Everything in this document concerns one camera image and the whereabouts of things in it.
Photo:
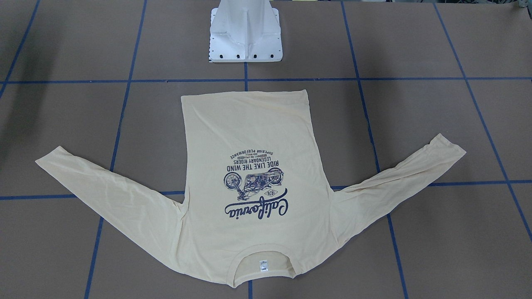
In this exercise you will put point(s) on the beige long-sleeve graphic shirt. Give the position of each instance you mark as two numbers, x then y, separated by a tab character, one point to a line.
257	202

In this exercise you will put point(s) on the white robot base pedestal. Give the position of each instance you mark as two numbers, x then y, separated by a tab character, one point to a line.
245	31

